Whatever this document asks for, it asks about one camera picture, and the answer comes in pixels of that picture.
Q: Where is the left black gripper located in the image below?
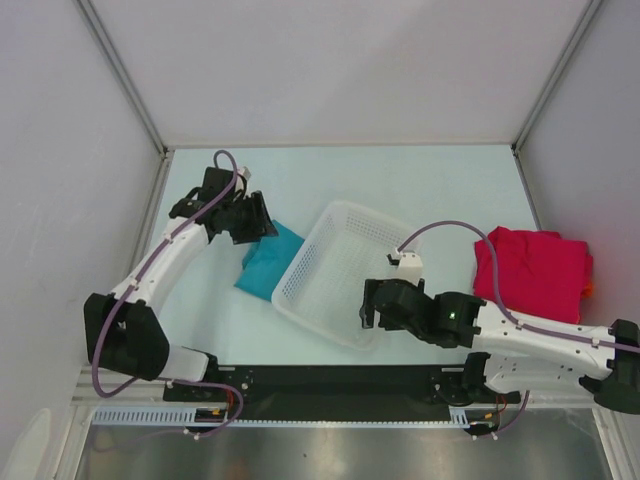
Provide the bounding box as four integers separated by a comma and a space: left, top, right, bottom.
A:
223, 191, 278, 245

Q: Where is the teal t shirt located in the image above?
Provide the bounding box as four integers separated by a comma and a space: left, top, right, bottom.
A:
234, 220, 304, 302

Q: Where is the white plastic perforated basket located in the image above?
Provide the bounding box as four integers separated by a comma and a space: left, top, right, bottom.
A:
271, 201, 414, 351

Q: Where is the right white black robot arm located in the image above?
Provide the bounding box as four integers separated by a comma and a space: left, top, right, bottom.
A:
359, 279, 639, 415

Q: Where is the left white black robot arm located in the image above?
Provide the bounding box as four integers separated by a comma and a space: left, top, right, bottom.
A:
84, 166, 278, 400

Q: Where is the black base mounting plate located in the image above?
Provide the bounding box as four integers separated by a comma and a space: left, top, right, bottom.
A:
162, 363, 523, 422

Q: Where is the folded red t shirt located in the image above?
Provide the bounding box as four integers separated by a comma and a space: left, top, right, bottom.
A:
473, 226, 593, 325

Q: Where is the folded orange t shirt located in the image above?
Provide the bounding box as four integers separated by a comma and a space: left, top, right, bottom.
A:
581, 282, 594, 299

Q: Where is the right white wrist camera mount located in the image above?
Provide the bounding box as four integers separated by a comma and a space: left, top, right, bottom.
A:
387, 250, 423, 285

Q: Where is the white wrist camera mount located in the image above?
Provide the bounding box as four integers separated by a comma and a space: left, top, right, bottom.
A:
236, 166, 251, 192
387, 250, 423, 285

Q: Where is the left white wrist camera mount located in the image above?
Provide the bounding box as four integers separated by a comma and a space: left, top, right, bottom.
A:
236, 166, 251, 192

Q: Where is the white slotted cable duct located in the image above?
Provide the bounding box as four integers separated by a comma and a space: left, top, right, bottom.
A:
92, 406, 489, 429

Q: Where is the aluminium frame rail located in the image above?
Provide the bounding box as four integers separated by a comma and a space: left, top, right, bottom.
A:
70, 383, 601, 409

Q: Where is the left aluminium corner post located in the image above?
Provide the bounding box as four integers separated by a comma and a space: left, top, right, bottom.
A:
73, 0, 168, 158

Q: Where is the aluminium corner post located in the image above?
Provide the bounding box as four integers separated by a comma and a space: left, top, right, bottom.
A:
73, 0, 168, 158
511, 0, 604, 154

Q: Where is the right aluminium corner post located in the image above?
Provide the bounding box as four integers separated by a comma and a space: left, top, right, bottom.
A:
511, 0, 604, 154

